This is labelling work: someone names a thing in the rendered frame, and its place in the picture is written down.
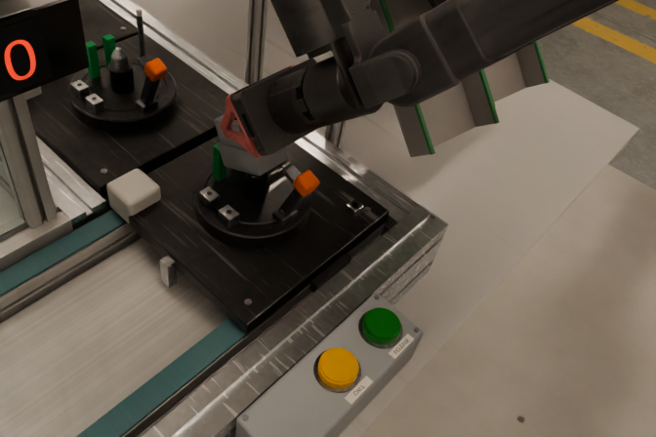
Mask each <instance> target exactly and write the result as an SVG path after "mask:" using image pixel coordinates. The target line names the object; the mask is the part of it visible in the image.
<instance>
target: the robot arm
mask: <svg viewBox="0 0 656 437"><path fill-rule="evenodd" d="M270 1H271V3H272V6H273V8H274V10H275V12H276V13H277V16H278V18H279V20H280V22H281V24H282V27H283V29H284V31H285V33H286V35H287V38H288V40H289V42H290V44H291V46H292V49H293V51H294V53H295V55H296V57H300V56H302V55H305V54H307V56H308V58H309V60H305V61H303V62H301V63H299V64H297V65H295V66H294V65H289V66H287V67H285V68H283V69H281V70H279V71H277V72H275V73H273V74H271V75H269V76H268V77H266V78H263V79H261V80H259V81H257V82H255V83H253V84H251V85H249V86H246V87H244V88H242V89H240V90H238V91H235V92H233V93H231V94H229V95H228V96H227V97H226V103H225V115H224V118H223V120H222V123H221V125H220V126H221V129H222V131H223V133H224V135H225V137H226V138H228V139H231V140H233V141H235V142H237V143H239V144H241V145H242V146H243V147H244V148H245V149H246V150H247V151H248V152H249V153H251V154H252V155H253V156H254V157H255V158H260V157H263V156H267V155H270V154H273V153H275V152H276V151H278V150H280V149H282V148H283V147H285V146H287V145H289V144H291V143H293V142H295V141H296V140H298V139H301V138H302V137H304V136H306V135H308V134H309V133H311V132H313V131H315V130H316V129H318V128H321V127H325V126H328V125H331V124H336V123H339V122H343V121H347V120H350V119H353V118H357V117H361V116H365V115H368V114H372V113H375V112H376V111H378V110H379V109H380V108H381V107H382V105H383V104H384V102H389V103H391V104H393V105H397V106H405V107H406V106H413V105H416V104H419V103H421V102H423V101H425V100H427V99H430V98H432V97H434V96H436V95H438V94H440V93H442V92H444V91H446V90H448V89H451V88H453V87H455V86H457V85H458V84H459V83H460V82H461V81H462V80H463V79H465V78H467V77H469V76H471V75H473V74H475V73H476V72H478V71H480V70H482V69H484V68H486V67H488V66H490V65H492V64H494V63H496V62H498V61H500V60H503V59H505V58H507V57H508V56H510V55H512V54H513V53H515V52H517V51H518V50H520V49H522V48H524V47H526V46H527V45H529V46H530V45H532V43H533V42H535V41H537V40H539V39H541V38H543V37H546V36H548V35H550V34H552V33H554V32H556V31H558V30H560V29H562V28H563V27H565V26H567V25H569V24H571V23H573V22H575V21H577V20H580V19H582V18H584V17H586V16H588V15H590V14H592V13H594V12H597V11H599V10H601V9H603V8H605V7H607V6H609V5H611V4H613V3H615V2H617V1H619V0H446V1H445V2H443V3H441V4H440V5H438V6H436V7H434V8H433V9H431V10H429V11H428V12H425V13H423V14H422V15H420V16H418V17H416V18H415V19H413V20H411V21H409V22H407V23H406V24H404V25H402V26H401V27H399V28H398V29H397V30H395V31H393V32H392V33H390V34H388V35H386V33H385V30H384V28H383V25H382V23H381V21H380V18H379V16H378V13H377V11H376V10H374V11H372V10H371V8H370V6H369V4H368V2H367V0H270ZM330 51H332V53H333V55H334V56H333V57H331V58H328V59H326V60H322V61H320V62H316V60H315V59H314V58H315V57H318V56H320V55H323V54H325V53H327V52H330ZM235 117H236V119H237V121H238V123H239V125H240V127H241V129H242V131H243V133H244V134H242V133H239V132H236V131H234V130H233V129H232V128H231V127H230V125H231V124H232V122H233V120H234V118H235Z"/></svg>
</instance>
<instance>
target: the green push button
mask: <svg viewBox="0 0 656 437"><path fill-rule="evenodd" d="M362 329H363V332H364V334H365V336H367V337H368V338H369V339H370V340H371V341H373V342H375V343H378V344H389V343H392V342H394V341H395V340H396V339H397V337H398V335H399V333H400V330H401V324H400V321H399V319H398V317H397V316H396V315H395V314H394V313H393V312H392V311H390V310H388V309H386V308H381V307H378V308H374V309H371V310H370V311H368V312H367V313H366V315H365V317H364V320H363V323H362Z"/></svg>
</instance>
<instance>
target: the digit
mask: <svg viewBox="0 0 656 437"><path fill-rule="evenodd" d="M51 77H53V76H52V71H51V67H50V63H49V59H48V54H47V50H46V45H45V41H44V36H43V31H42V27H41V22H40V19H39V16H38V17H35V18H31V19H28V20H23V21H20V22H17V23H14V24H11V25H8V26H5V27H2V28H0V98H1V97H4V96H6V95H8V94H10V93H13V92H15V91H18V90H20V89H23V88H26V87H28V86H31V85H33V84H36V83H38V82H41V81H43V80H46V79H49V78H51Z"/></svg>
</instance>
